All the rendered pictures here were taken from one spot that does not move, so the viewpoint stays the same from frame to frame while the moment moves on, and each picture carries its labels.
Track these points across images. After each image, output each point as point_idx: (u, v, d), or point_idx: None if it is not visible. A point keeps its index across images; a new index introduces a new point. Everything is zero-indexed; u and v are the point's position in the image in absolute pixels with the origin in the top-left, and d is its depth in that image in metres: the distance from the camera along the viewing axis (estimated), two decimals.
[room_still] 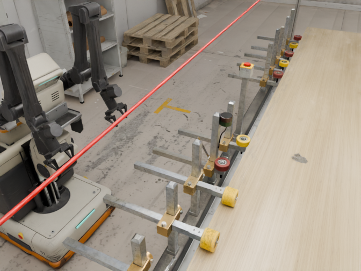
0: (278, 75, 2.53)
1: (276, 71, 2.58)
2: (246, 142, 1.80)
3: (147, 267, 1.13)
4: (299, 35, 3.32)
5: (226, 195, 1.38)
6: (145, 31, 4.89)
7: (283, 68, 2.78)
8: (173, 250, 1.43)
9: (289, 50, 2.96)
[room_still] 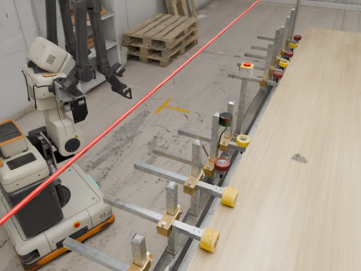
0: (278, 75, 2.53)
1: (276, 71, 2.58)
2: (246, 142, 1.80)
3: (147, 267, 1.13)
4: (299, 35, 3.32)
5: (226, 195, 1.38)
6: (145, 31, 4.89)
7: (283, 68, 2.78)
8: (173, 250, 1.43)
9: (289, 50, 2.96)
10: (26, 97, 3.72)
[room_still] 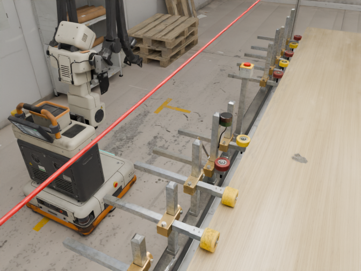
0: (278, 75, 2.53)
1: (276, 71, 2.58)
2: (246, 142, 1.80)
3: (147, 267, 1.13)
4: (299, 35, 3.32)
5: (226, 195, 1.38)
6: (145, 31, 4.89)
7: (283, 68, 2.78)
8: (173, 250, 1.43)
9: (289, 50, 2.96)
10: (26, 97, 3.72)
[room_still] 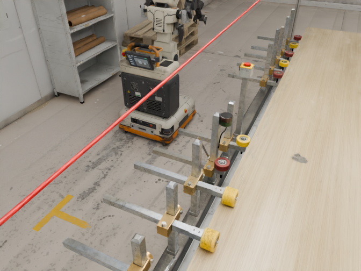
0: (278, 75, 2.53)
1: (276, 71, 2.58)
2: (246, 142, 1.80)
3: (147, 267, 1.13)
4: (299, 35, 3.32)
5: (226, 195, 1.38)
6: (145, 31, 4.89)
7: (283, 68, 2.78)
8: (173, 250, 1.43)
9: (289, 50, 2.96)
10: (26, 97, 3.72)
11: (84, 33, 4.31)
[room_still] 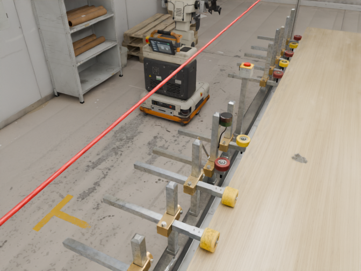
0: (278, 75, 2.53)
1: (276, 71, 2.58)
2: (246, 142, 1.80)
3: (147, 267, 1.13)
4: (299, 35, 3.32)
5: (226, 195, 1.38)
6: (145, 31, 4.89)
7: (283, 68, 2.78)
8: (173, 250, 1.43)
9: (289, 50, 2.96)
10: (26, 97, 3.72)
11: (84, 33, 4.31)
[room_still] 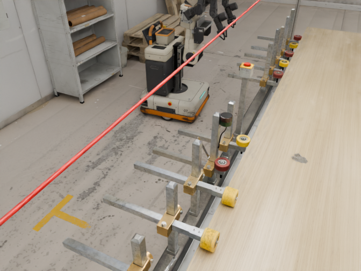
0: (278, 75, 2.53)
1: (276, 71, 2.58)
2: (246, 142, 1.80)
3: (147, 267, 1.13)
4: (299, 35, 3.32)
5: (226, 195, 1.38)
6: None
7: (283, 68, 2.78)
8: (173, 250, 1.43)
9: (289, 50, 2.96)
10: (26, 97, 3.72)
11: (84, 33, 4.31)
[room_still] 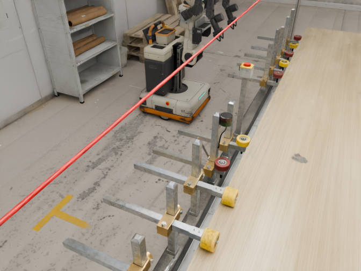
0: (278, 75, 2.53)
1: (276, 71, 2.58)
2: (246, 142, 1.80)
3: (147, 267, 1.13)
4: (299, 35, 3.32)
5: (226, 195, 1.38)
6: None
7: (283, 68, 2.78)
8: (173, 250, 1.43)
9: (289, 50, 2.96)
10: (26, 97, 3.72)
11: (84, 33, 4.31)
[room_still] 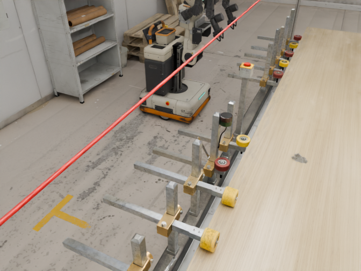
0: (278, 75, 2.53)
1: (276, 71, 2.58)
2: (246, 142, 1.80)
3: (147, 267, 1.13)
4: (299, 35, 3.32)
5: (226, 195, 1.38)
6: None
7: (283, 68, 2.78)
8: (173, 250, 1.43)
9: (289, 50, 2.96)
10: (26, 97, 3.72)
11: (84, 33, 4.31)
